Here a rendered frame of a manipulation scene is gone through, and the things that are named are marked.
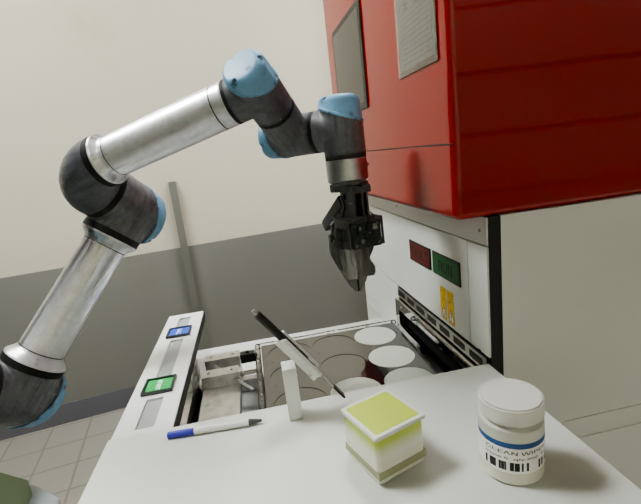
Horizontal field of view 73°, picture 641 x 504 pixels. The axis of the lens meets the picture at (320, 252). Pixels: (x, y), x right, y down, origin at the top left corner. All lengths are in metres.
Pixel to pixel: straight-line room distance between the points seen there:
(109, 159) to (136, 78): 1.85
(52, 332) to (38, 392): 0.11
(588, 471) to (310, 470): 0.32
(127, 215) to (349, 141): 0.47
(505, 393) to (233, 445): 0.37
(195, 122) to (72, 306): 0.44
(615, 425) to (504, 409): 0.53
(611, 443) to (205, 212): 2.20
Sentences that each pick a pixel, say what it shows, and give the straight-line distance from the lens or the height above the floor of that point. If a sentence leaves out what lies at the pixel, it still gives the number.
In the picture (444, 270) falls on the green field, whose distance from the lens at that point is 0.89.
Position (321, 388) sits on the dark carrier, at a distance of 0.89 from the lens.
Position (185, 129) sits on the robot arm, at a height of 1.41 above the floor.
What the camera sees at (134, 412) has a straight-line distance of 0.84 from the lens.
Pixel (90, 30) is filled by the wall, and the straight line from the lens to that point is 2.74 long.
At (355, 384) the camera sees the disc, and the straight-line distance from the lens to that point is 0.89.
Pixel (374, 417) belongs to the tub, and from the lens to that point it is 0.56.
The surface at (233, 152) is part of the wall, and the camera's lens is 2.65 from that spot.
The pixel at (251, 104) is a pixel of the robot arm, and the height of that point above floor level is 1.44.
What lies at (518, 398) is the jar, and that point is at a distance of 0.55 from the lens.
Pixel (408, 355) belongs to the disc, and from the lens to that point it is 0.98.
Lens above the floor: 1.35
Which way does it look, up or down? 13 degrees down
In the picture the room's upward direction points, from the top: 7 degrees counter-clockwise
